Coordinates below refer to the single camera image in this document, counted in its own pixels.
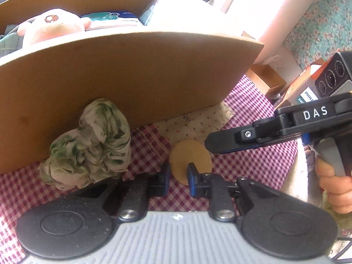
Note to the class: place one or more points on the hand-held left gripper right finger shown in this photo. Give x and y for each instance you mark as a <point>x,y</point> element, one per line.
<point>191,180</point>

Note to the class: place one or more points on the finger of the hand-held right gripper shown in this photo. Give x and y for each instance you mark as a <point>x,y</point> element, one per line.
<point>222,141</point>

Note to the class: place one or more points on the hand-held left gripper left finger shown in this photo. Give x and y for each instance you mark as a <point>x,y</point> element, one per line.
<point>165,180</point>

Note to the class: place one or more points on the round cardboard disc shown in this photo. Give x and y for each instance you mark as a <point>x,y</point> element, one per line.
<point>189,154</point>

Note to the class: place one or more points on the brown cardboard box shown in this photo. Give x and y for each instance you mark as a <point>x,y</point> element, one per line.
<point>137,74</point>

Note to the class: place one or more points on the white blue mask box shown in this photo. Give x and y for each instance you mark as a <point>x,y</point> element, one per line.
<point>110,19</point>

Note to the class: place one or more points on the pink plush toy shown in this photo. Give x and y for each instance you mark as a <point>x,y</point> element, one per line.
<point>49,30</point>

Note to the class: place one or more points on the teal knitted towel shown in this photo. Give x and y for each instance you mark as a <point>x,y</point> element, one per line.
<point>8,45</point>

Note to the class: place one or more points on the person's right hand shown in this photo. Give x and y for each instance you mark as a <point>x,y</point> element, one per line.
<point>332,189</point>

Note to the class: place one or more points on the beige small-flower cloth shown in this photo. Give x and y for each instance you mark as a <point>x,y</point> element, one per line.
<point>198,123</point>

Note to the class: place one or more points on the orange product box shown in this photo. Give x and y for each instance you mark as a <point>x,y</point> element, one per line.
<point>302,82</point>

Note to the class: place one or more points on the purple checkered tablecloth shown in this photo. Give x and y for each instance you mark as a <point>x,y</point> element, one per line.
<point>247,170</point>

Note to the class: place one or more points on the small cardboard box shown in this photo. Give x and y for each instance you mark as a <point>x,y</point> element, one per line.
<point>266,77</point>

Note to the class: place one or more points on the white fluffy mat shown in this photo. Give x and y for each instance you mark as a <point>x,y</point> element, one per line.
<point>299,176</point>

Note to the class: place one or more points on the green white tie-dye cloth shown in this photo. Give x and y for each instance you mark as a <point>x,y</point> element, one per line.
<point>96,137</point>

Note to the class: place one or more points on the teal floral cloth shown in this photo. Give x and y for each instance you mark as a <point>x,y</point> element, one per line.
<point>330,19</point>

